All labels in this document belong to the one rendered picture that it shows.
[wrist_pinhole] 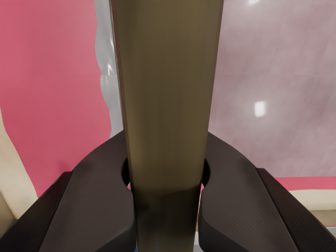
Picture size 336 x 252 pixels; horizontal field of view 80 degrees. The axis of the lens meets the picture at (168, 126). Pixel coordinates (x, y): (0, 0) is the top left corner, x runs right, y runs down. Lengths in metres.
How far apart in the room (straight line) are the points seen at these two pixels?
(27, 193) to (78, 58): 0.24
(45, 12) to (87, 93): 0.09
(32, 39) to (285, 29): 0.28
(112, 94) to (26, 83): 0.10
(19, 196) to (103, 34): 0.30
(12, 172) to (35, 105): 0.13
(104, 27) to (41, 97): 0.12
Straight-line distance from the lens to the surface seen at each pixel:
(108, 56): 0.25
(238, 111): 0.29
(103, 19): 0.25
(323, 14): 0.30
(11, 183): 0.41
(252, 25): 0.27
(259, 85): 0.29
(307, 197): 0.46
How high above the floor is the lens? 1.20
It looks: 61 degrees down
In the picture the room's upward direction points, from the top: 175 degrees clockwise
